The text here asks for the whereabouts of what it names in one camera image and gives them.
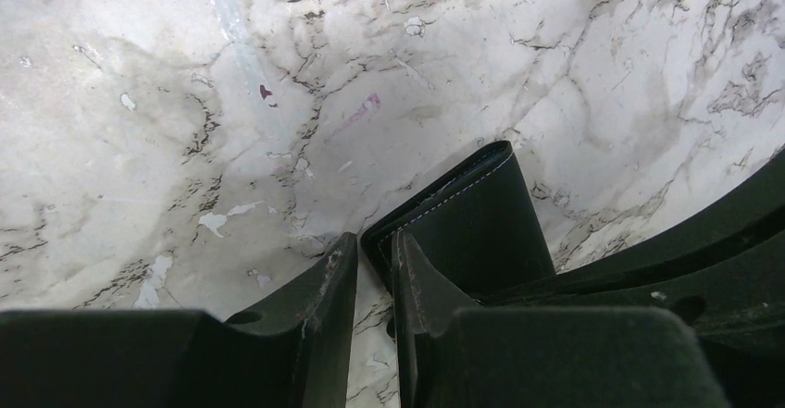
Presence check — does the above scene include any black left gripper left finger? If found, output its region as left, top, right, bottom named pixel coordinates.
left=1, top=232, right=358, bottom=407

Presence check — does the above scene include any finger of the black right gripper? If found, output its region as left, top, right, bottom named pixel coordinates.
left=490, top=233, right=784, bottom=407
left=484, top=152, right=784, bottom=304

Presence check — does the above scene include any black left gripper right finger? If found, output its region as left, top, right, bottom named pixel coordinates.
left=392, top=232, right=729, bottom=407

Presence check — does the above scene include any black leather card holder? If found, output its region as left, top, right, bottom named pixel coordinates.
left=360, top=141, right=555, bottom=295

